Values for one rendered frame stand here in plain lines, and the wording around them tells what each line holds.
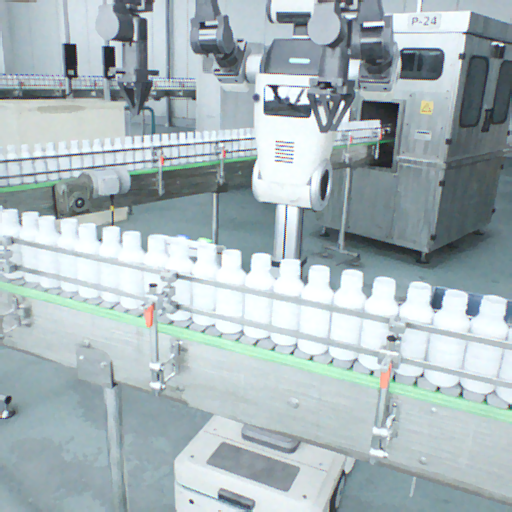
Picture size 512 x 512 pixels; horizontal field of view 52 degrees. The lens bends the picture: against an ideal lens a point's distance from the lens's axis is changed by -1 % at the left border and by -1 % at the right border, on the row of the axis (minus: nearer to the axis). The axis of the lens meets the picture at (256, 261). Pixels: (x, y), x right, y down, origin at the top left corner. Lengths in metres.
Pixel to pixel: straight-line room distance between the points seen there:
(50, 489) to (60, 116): 3.58
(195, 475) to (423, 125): 3.46
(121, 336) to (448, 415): 0.68
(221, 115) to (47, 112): 2.63
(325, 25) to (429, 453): 0.76
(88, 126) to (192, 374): 4.32
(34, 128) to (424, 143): 3.29
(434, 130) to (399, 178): 0.49
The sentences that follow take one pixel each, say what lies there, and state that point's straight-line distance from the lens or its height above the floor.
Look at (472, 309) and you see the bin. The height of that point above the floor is 0.90.
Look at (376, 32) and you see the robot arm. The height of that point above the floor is 1.60.
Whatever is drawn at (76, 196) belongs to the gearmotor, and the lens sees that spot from 2.49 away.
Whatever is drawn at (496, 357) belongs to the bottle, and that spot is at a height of 1.07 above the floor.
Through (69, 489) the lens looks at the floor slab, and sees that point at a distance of 2.25.
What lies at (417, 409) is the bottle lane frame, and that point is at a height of 0.96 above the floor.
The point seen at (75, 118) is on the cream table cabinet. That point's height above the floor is 1.05.
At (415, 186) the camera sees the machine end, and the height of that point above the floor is 0.66.
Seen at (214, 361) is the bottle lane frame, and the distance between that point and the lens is 1.08.
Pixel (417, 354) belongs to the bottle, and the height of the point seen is 1.05.
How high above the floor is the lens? 1.50
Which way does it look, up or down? 20 degrees down
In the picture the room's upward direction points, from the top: 3 degrees clockwise
